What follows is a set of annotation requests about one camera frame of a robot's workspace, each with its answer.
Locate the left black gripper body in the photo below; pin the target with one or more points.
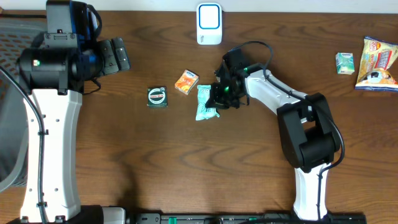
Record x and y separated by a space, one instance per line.
111 62

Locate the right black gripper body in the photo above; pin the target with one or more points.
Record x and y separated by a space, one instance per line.
223 97

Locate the mint green wet wipes pack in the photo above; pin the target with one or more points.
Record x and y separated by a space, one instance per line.
202 111

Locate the orange Kleenex tissue pack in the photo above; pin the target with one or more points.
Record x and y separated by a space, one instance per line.
186 82

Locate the green Zam-Buk box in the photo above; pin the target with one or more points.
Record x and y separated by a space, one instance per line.
157 97

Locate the teal Kleenex tissue pack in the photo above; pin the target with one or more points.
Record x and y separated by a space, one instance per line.
344 63

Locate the cream yellow snack bag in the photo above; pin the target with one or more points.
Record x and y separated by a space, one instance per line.
376 59

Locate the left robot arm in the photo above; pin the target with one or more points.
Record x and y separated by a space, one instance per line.
53 78

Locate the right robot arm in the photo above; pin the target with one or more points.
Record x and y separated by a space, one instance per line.
308 134

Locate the white barcode scanner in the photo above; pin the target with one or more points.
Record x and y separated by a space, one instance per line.
209 23

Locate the grey plastic shopping basket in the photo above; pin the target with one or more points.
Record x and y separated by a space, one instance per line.
16 35

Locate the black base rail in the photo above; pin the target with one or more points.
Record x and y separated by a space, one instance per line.
236 218

